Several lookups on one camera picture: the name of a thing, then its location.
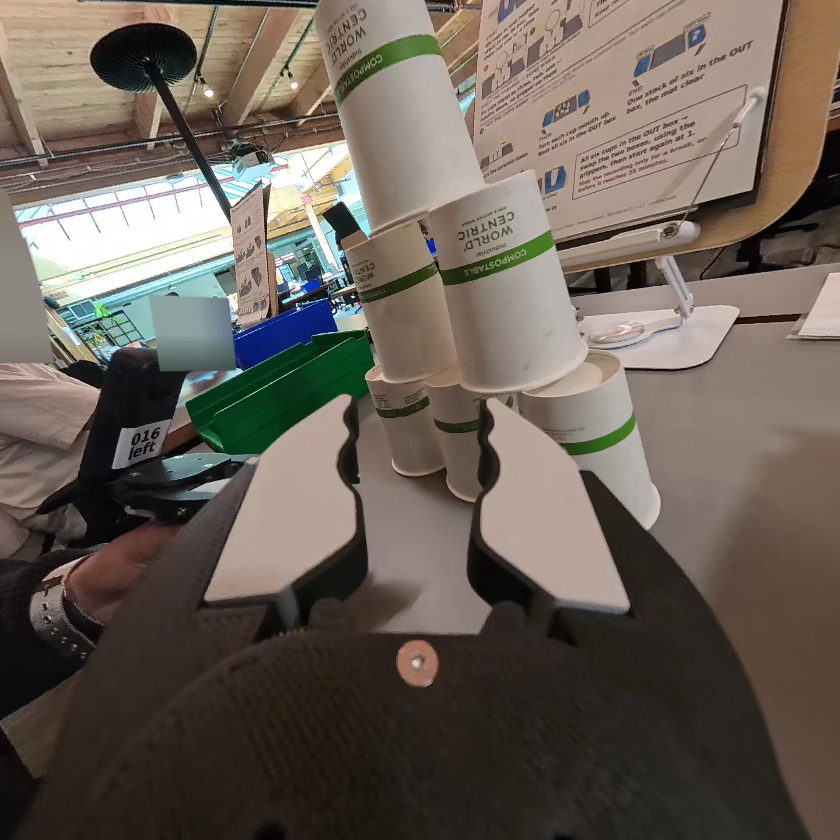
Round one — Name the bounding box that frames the black disc on pole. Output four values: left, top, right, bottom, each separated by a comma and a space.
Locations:
90, 23, 232, 207

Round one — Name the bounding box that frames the person's left hand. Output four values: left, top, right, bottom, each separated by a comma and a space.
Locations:
66, 521, 198, 624

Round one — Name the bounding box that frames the cardboard instruction poster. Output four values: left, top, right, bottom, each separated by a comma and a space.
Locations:
230, 180, 281, 324

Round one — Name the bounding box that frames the silver mesh wristwatch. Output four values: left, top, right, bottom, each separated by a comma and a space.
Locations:
29, 558, 106, 658

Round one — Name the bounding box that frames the printed instruction sheet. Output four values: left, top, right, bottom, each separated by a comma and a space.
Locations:
472, 0, 786, 238

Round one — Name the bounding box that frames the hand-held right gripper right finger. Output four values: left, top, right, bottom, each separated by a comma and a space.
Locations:
466, 397, 632, 614

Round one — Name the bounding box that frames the white paper cup green band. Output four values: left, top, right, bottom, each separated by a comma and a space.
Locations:
365, 364, 447, 478
428, 169, 588, 393
315, 0, 483, 238
344, 220, 460, 383
425, 367, 516, 503
518, 350, 662, 531

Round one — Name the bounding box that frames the white paper sheet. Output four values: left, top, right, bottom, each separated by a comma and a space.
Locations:
786, 272, 840, 340

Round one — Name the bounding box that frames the blue plastic bin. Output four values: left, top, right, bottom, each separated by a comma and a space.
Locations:
234, 300, 339, 370

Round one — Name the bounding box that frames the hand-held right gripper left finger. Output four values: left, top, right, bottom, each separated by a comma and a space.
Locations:
202, 394, 370, 606

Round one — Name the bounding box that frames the tan board with black back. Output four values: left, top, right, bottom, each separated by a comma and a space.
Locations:
322, 202, 363, 249

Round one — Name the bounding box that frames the person's left forearm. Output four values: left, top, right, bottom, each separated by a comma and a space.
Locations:
0, 548, 99, 729

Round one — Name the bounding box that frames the grey desk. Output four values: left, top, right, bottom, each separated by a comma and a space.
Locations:
354, 262, 840, 840

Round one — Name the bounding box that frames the white stand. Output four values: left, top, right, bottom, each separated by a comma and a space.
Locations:
564, 85, 769, 371

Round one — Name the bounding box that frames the green plastic bin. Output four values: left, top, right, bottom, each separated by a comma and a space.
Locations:
185, 330, 376, 455

